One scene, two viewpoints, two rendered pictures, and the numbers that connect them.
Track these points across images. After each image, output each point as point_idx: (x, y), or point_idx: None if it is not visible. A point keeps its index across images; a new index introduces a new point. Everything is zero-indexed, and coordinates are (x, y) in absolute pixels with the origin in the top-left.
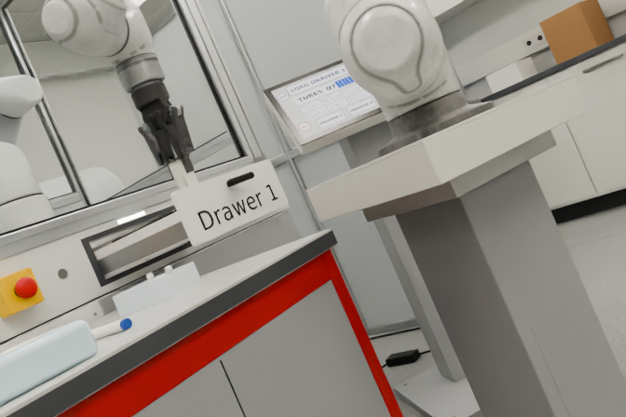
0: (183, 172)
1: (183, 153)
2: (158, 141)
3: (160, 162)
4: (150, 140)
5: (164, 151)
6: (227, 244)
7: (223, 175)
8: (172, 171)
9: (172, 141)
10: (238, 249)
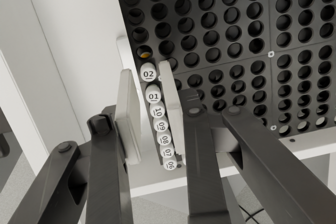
0: (119, 94)
1: (71, 141)
2: (204, 183)
3: (228, 113)
4: (290, 201)
5: (185, 148)
6: (324, 162)
7: (4, 112)
8: (165, 92)
9: (95, 181)
10: (314, 165)
